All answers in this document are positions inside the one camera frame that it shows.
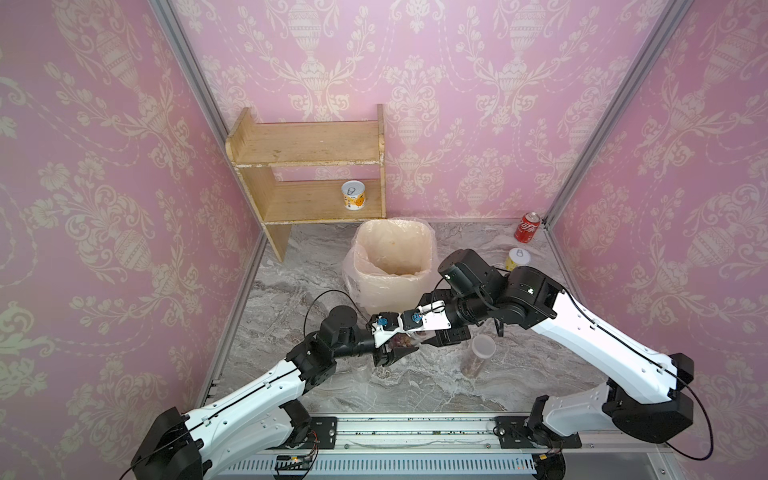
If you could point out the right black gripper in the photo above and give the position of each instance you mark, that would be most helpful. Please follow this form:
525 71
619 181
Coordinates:
448 338

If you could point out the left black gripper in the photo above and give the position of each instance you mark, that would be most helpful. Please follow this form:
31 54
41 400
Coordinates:
395 355

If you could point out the clear jar flower tea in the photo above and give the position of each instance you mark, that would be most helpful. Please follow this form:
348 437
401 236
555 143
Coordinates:
481 348
402 340

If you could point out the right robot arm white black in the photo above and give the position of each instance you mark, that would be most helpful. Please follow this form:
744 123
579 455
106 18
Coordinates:
643 395

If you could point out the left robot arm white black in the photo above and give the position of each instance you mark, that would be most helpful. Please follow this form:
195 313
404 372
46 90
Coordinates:
267 412

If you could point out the clear plastic bin liner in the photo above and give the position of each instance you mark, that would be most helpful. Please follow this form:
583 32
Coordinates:
354 270

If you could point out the yellow white can on table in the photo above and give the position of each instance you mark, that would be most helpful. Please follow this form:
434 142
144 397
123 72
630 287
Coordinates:
517 257

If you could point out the red cola can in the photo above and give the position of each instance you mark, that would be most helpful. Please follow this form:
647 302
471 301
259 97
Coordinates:
527 228

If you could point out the yellow white can on shelf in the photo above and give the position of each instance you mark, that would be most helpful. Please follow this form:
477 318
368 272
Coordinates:
354 195

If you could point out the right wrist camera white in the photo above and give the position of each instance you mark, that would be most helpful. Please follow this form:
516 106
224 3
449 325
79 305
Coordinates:
430 317

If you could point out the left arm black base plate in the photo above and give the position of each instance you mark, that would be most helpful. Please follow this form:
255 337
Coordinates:
317 432

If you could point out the aluminium mounting rail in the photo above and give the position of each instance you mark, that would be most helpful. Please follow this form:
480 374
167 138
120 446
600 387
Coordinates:
461 446

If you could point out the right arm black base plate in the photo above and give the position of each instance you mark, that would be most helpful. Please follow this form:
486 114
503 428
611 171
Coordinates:
518 432

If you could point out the small circuit board with wires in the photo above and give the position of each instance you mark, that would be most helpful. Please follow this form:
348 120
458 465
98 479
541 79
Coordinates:
294 466

